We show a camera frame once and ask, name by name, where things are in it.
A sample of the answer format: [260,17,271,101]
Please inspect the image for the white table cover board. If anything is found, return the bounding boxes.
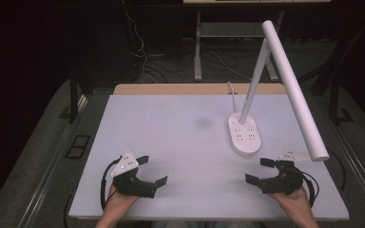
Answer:
[68,93,350,221]

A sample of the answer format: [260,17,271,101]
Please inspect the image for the white hanging cable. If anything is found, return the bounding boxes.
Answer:
[120,0,150,84]

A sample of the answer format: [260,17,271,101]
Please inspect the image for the person's left hand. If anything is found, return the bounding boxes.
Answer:
[105,184,141,214]

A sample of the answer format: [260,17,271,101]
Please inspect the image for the white lamp power cable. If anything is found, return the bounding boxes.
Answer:
[226,81,240,116]

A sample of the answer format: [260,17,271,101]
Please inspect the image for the black metal stand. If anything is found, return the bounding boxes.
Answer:
[68,67,89,124]
[310,13,365,125]

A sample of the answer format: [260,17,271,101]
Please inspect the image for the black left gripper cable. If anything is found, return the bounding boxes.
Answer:
[100,156,124,211]

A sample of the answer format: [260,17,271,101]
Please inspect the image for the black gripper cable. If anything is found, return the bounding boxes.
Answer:
[100,156,124,211]
[299,170,320,209]

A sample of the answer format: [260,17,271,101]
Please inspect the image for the grey metal table frame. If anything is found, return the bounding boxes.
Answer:
[182,0,332,83]

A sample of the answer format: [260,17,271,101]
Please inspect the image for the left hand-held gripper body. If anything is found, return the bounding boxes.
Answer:
[110,150,158,200]

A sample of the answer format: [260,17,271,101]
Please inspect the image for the white desk lamp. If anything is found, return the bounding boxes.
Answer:
[227,20,331,162]

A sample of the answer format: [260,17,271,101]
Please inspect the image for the person's right hand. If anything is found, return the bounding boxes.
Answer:
[268,186,312,213]

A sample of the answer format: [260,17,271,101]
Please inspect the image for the black floor cables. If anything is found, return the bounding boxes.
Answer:
[144,51,245,84]

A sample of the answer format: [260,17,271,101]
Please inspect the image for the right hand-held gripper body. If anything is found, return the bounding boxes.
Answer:
[259,147,314,197]

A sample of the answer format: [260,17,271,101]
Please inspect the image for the black floor frame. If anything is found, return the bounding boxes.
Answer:
[65,134,91,160]

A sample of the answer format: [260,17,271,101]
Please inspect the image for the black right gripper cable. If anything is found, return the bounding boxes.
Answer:
[299,170,320,209]

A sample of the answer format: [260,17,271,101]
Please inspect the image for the metal floor rail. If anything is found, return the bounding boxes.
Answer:
[17,94,89,228]
[327,122,365,219]

